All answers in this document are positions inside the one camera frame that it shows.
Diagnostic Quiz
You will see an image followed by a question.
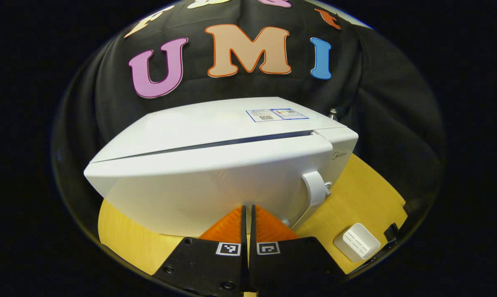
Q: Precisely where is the small black block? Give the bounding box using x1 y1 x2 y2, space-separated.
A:
383 223 400 242

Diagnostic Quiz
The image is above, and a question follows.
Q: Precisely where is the white ribbed plastic box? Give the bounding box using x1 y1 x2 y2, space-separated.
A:
334 223 381 263

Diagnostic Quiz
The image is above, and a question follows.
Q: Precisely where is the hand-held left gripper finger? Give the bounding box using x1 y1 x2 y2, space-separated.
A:
153 205 249 297
249 205 349 295

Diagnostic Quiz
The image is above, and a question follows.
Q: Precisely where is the white microwave oven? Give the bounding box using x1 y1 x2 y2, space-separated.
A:
83 97 360 238

